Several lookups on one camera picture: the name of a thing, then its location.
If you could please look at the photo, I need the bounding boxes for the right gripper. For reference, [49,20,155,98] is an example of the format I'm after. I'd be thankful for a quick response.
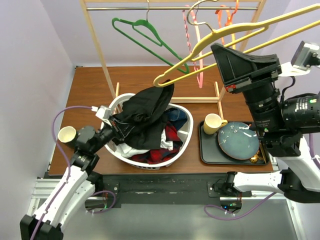
[209,41,283,131]

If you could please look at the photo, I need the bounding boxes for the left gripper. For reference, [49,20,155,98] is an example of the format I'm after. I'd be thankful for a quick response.
[91,115,135,153]

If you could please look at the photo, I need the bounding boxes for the white cloth garment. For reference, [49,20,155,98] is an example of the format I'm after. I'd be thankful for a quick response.
[116,129,175,159]

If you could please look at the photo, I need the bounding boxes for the black garment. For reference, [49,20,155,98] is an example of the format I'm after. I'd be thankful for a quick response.
[113,84,175,150]

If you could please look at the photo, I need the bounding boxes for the red plaid pleated skirt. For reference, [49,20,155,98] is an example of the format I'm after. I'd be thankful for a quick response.
[129,121,183,165]

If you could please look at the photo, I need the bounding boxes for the yellow hanger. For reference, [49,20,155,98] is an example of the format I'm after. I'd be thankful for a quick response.
[153,3,320,88]

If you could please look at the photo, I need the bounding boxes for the blue denim skirt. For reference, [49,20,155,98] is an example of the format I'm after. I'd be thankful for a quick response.
[164,107,188,131]

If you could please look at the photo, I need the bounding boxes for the orange hanger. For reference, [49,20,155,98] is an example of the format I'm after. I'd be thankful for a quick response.
[215,0,239,50]

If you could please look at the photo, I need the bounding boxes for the pink wavy hanger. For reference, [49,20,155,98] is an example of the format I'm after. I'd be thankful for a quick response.
[181,4,205,89]

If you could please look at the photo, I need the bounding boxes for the green velvet hanger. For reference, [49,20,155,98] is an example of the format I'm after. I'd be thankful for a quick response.
[111,17,191,75]

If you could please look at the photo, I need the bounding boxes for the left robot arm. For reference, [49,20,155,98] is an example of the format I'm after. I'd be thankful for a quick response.
[19,116,133,240]

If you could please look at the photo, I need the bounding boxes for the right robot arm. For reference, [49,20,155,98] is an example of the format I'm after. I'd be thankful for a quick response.
[211,43,320,204]

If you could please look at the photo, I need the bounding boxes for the wooden clothes rack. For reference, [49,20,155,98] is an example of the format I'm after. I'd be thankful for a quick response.
[79,0,266,119]

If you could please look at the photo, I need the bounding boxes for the yellow mug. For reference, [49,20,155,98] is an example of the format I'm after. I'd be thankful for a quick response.
[203,113,228,135]

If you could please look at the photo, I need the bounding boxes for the white plastic laundry basket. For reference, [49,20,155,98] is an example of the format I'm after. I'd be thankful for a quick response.
[105,96,194,170]

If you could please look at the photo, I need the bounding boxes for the blue ceramic plate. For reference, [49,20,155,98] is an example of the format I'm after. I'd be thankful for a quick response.
[217,121,260,160]

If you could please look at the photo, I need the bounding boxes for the gold cutlery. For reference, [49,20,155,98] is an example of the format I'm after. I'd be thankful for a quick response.
[249,122,268,165]

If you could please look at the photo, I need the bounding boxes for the black tray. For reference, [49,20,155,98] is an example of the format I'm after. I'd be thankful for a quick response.
[198,121,270,166]

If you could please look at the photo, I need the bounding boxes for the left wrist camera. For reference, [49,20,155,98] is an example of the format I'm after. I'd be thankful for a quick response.
[91,105,117,123]

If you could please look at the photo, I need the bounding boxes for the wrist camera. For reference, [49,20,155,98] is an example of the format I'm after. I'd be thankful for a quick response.
[279,41,320,77]
[91,105,117,123]

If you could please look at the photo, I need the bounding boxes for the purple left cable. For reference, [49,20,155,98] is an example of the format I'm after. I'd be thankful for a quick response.
[29,105,117,240]

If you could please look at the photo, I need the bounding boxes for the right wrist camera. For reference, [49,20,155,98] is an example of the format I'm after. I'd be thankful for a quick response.
[279,41,320,77]

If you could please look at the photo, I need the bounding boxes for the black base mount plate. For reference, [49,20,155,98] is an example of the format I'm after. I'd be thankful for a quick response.
[84,173,253,210]

